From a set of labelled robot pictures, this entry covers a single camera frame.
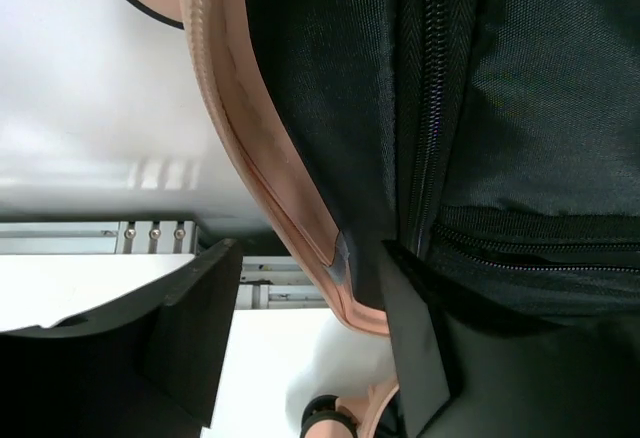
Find pink suitcase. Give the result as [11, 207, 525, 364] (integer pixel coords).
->
[127, 0, 639, 437]

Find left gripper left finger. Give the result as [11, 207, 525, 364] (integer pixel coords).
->
[1, 239, 243, 437]

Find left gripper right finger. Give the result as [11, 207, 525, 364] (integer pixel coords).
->
[382, 241, 639, 437]

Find aluminium frame rail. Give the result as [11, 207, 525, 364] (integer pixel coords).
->
[0, 217, 331, 314]

